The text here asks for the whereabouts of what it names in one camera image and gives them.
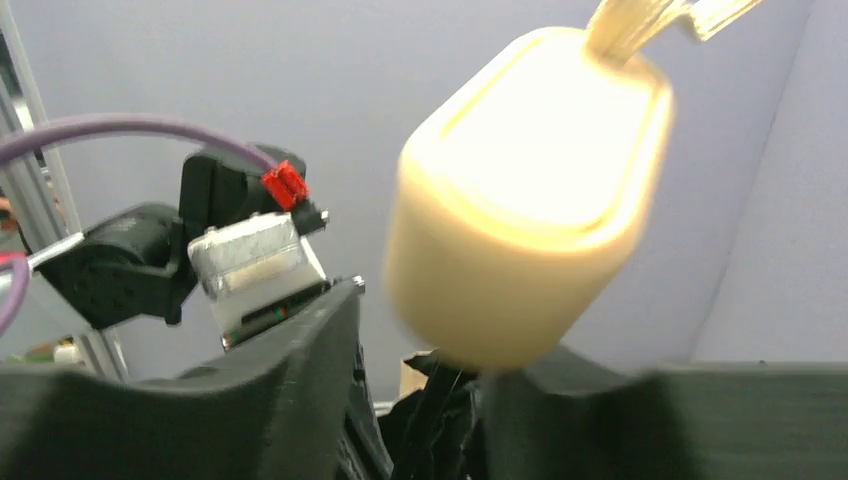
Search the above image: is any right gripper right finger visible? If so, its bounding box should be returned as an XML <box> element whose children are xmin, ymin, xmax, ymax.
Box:
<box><xmin>483</xmin><ymin>347</ymin><xmax>847</xmax><ymax>480</ymax></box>

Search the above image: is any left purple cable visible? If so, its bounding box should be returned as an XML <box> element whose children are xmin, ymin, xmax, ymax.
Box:
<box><xmin>0</xmin><ymin>112</ymin><xmax>280</xmax><ymax>339</ymax></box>

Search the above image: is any beige umbrella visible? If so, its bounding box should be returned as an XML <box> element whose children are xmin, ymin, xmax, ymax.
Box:
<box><xmin>384</xmin><ymin>1</ymin><xmax>752</xmax><ymax>479</ymax></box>

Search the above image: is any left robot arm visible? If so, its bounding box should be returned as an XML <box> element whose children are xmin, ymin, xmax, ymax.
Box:
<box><xmin>36</xmin><ymin>147</ymin><xmax>281</xmax><ymax>330</ymax></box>

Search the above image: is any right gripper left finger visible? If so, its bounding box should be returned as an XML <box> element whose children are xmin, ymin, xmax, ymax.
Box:
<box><xmin>1</xmin><ymin>279</ymin><xmax>391</xmax><ymax>479</ymax></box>

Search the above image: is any aluminium frame rail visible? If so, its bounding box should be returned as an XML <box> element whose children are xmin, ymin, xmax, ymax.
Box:
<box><xmin>1</xmin><ymin>1</ymin><xmax>129</xmax><ymax>381</ymax></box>

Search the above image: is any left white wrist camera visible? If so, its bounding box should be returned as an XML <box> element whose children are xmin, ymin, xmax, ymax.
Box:
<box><xmin>187</xmin><ymin>213</ymin><xmax>330</xmax><ymax>351</ymax></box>

